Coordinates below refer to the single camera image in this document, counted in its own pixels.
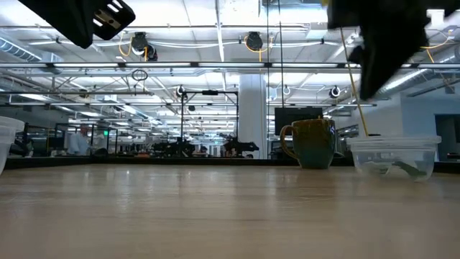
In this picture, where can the green brown ceramic mug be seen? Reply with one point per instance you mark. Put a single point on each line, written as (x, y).
(312, 144)

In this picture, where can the black table edge frame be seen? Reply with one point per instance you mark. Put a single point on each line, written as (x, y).
(143, 161)

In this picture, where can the black slotted camera mount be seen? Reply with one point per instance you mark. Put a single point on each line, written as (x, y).
(115, 18)

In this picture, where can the white building column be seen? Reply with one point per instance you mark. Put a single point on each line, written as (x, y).
(252, 115)

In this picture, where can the thin wooden stick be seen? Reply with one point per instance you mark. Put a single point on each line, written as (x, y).
(354, 90)

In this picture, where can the black background robot arm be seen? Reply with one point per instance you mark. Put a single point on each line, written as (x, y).
(239, 146)

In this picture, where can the black metal workstation frame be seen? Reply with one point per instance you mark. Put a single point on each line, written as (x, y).
(210, 108)

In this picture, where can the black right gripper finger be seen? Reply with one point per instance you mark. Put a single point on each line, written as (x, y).
(406, 50)
(372, 68)

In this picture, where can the clear plastic container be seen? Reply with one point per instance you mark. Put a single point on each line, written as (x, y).
(395, 151)
(8, 140)

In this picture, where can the white green sweetener packet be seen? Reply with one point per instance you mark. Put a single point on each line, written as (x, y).
(375, 168)
(409, 170)

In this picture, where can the person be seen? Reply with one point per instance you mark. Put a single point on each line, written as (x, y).
(78, 143)

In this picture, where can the black monitor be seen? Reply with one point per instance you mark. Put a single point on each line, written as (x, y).
(298, 118)

